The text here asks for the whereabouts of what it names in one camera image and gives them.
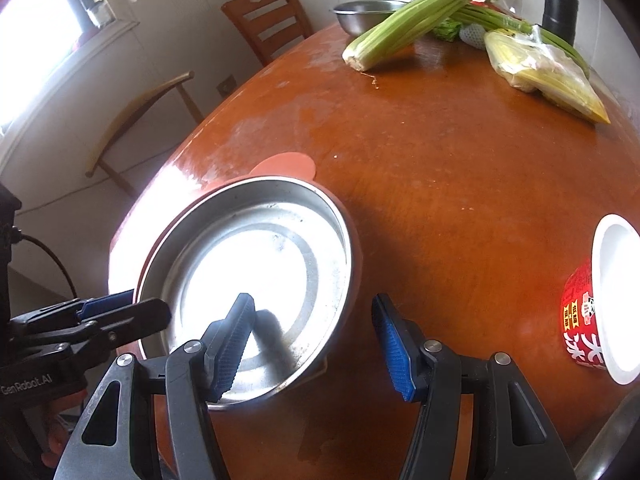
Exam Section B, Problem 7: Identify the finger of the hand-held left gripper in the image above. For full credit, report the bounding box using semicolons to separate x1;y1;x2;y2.
60;298;172;350
10;290;136;333

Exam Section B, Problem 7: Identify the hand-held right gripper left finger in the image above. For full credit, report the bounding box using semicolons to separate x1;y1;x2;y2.
52;292;257;480

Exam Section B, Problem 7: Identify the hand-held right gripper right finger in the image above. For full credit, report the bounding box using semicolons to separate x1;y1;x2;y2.
371;293;578;480

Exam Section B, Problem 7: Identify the steel pan plate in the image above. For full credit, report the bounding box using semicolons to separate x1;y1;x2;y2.
136;176;351;406

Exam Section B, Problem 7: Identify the orange bear-shaped plate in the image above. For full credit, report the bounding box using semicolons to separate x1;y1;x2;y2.
107;152;364;376

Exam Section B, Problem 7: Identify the red paper bowl large lettering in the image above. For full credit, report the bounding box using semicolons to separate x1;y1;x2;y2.
562;214;640;386

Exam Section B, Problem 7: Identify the large steel bowl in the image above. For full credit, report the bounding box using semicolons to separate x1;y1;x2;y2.
574;400;640;480

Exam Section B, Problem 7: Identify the light wooden armchair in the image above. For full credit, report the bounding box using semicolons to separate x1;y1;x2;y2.
85;71;206;198

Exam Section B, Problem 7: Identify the window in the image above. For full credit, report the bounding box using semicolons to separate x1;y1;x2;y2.
0;0;141;136

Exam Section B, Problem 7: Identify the plastic bag of yellow food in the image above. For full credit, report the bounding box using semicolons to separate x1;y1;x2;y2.
484;25;612;125

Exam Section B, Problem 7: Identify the long celery bunch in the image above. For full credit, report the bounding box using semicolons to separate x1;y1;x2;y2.
342;0;493;72

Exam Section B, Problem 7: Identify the fruit in white foam net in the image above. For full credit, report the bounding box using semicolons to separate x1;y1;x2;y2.
459;25;488;51

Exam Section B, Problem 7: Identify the leafy green vegetable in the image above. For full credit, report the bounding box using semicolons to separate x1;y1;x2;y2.
431;17;463;42

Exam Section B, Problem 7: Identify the brown slatted wooden chair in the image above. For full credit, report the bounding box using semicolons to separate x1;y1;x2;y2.
221;0;315;67

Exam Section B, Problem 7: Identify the small steel bowl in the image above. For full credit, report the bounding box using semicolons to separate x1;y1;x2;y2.
330;0;416;37

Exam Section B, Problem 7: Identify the black thermos bottle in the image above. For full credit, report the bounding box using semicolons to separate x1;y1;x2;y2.
541;0;581;46

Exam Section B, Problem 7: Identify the black cable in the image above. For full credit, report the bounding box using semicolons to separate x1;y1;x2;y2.
14;232;79;302

